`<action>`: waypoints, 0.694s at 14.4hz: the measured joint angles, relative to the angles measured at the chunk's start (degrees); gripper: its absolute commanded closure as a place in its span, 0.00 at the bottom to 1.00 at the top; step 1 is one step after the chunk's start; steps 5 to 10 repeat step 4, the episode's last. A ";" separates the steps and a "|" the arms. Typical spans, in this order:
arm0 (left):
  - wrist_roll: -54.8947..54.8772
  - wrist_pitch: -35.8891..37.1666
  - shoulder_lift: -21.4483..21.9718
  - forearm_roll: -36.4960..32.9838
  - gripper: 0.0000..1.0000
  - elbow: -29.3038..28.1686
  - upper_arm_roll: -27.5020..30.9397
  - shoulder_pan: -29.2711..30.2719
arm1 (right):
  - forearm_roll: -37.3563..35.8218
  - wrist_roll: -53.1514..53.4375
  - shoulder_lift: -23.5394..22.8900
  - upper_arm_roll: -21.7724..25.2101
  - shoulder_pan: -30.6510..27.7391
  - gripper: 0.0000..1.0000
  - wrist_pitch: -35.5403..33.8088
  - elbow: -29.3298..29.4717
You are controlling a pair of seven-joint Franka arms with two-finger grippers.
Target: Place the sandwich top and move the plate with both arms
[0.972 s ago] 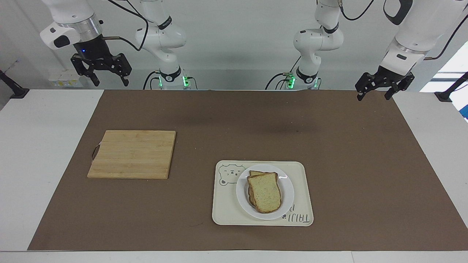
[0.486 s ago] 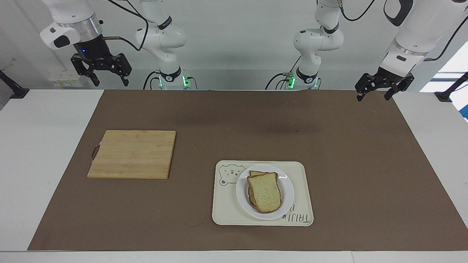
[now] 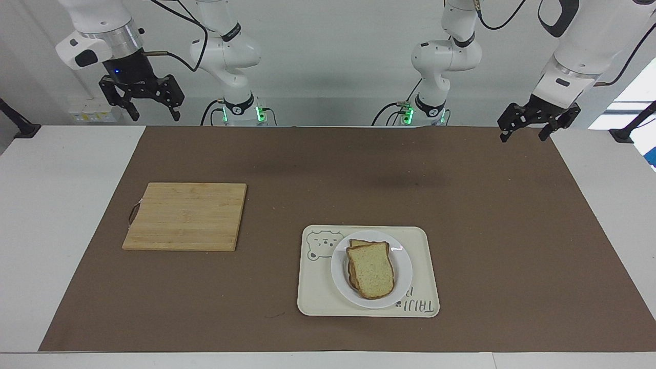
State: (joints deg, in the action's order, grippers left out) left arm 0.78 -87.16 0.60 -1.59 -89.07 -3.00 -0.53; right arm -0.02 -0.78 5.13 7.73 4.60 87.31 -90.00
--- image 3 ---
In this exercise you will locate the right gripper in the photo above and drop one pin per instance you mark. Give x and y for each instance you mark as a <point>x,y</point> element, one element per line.
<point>127,69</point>

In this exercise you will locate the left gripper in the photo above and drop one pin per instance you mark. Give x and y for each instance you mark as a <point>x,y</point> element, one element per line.
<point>548,110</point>

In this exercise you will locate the white round plate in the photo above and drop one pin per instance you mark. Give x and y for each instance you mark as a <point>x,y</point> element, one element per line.
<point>401,269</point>

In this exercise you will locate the white power strip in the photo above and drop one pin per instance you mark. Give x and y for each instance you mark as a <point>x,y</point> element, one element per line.
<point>92,111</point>

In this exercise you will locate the black stand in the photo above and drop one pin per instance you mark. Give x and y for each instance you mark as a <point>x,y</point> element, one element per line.
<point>628,132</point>
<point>23,128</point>

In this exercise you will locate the wooden cutting board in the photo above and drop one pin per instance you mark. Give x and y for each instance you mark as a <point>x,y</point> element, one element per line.
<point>187,218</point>

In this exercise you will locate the bread slice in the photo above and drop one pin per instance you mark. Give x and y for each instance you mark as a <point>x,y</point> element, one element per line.
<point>371,271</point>
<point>359,242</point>

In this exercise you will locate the cream tray with bear print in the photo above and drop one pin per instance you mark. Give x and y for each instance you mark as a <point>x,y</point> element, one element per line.
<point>318,297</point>

